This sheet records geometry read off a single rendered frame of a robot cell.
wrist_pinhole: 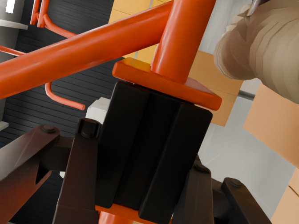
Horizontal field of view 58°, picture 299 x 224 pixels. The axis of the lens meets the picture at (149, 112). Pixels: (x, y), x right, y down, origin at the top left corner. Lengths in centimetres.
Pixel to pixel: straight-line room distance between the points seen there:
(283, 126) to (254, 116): 7
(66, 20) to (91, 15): 99
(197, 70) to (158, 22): 150
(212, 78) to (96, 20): 944
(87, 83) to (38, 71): 1082
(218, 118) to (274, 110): 144
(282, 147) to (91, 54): 19
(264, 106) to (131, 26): 21
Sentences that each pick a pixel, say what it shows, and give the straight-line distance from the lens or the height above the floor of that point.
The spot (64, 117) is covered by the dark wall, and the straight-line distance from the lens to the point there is 1155.
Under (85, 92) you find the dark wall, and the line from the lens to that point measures 1112.
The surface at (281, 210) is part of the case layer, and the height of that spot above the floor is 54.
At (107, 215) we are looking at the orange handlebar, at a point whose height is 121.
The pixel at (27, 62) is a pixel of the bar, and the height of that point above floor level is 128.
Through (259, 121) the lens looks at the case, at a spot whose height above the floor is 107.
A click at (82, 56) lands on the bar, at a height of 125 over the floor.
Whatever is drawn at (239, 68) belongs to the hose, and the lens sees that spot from 21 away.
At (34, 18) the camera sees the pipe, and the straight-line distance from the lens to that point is 870.
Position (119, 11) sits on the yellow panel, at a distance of 752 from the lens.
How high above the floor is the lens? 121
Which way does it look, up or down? 4 degrees down
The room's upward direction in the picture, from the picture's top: 73 degrees counter-clockwise
